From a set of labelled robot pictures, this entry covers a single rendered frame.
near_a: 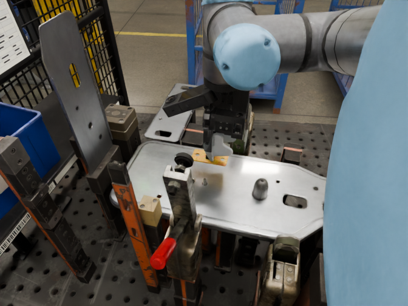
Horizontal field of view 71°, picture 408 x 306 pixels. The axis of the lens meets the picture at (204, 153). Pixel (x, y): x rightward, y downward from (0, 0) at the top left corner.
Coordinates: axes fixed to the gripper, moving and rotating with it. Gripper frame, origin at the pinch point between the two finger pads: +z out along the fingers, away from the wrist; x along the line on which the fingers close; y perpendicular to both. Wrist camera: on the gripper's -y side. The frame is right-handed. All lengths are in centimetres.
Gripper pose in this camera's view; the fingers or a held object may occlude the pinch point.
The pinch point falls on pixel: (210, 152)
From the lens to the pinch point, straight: 66.5
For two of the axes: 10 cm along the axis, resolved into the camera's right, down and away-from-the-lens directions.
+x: 2.4, -6.8, 7.0
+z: 0.0, 7.2, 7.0
